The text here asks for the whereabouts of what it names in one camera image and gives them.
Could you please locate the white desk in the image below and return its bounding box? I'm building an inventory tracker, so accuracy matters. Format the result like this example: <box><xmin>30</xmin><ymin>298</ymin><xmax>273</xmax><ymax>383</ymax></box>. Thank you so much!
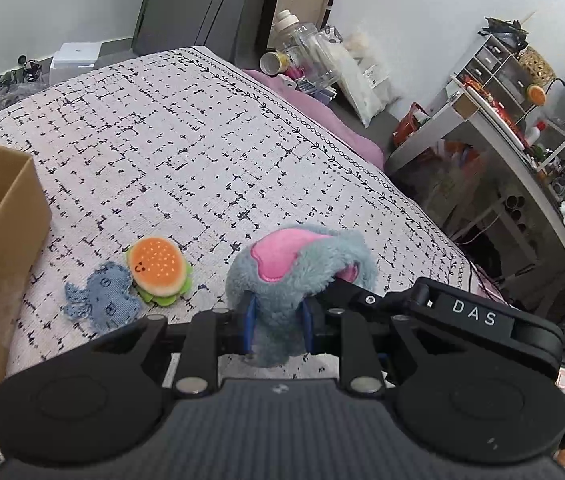
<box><xmin>385</xmin><ymin>77</ymin><xmax>565</xmax><ymax>251</ymax></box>

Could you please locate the pink blanket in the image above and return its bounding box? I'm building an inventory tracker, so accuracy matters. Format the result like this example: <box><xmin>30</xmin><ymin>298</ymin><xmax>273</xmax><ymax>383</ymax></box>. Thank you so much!
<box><xmin>244</xmin><ymin>70</ymin><xmax>384</xmax><ymax>170</ymax></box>

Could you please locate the white pillow bag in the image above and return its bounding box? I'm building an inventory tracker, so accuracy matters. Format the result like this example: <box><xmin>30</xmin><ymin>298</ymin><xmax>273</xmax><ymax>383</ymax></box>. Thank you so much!
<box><xmin>328</xmin><ymin>28</ymin><xmax>401</xmax><ymax>128</ymax></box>

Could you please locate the burger plush toy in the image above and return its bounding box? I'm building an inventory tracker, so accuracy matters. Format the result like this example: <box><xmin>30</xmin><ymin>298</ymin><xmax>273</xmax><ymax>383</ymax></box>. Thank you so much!
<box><xmin>126</xmin><ymin>236</ymin><xmax>192</xmax><ymax>308</ymax></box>

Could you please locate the white foam box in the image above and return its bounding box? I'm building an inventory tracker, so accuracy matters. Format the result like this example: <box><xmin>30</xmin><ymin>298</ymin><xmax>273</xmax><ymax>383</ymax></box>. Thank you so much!
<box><xmin>49</xmin><ymin>42</ymin><xmax>101</xmax><ymax>86</ymax></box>

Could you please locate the clear plastic jar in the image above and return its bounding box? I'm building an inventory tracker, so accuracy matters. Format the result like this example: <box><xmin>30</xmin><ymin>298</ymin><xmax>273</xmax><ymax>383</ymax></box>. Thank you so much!
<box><xmin>273</xmin><ymin>10</ymin><xmax>340</xmax><ymax>90</ymax></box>

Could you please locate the blue denim octopus patch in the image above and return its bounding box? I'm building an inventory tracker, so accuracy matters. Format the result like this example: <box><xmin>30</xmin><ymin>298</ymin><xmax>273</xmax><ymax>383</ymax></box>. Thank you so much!
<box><xmin>62</xmin><ymin>261</ymin><xmax>142</xmax><ymax>333</ymax></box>

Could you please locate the grey pink plush toy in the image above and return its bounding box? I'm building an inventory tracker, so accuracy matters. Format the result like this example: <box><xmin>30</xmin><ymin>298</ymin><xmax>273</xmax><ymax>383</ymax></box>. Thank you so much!
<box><xmin>225</xmin><ymin>224</ymin><xmax>378</xmax><ymax>368</ymax></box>

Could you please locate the small drawer organizer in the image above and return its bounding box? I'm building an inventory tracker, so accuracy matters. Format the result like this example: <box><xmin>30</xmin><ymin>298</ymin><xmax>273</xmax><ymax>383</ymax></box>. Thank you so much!
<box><xmin>457</xmin><ymin>36</ymin><xmax>536</xmax><ymax>128</ymax></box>

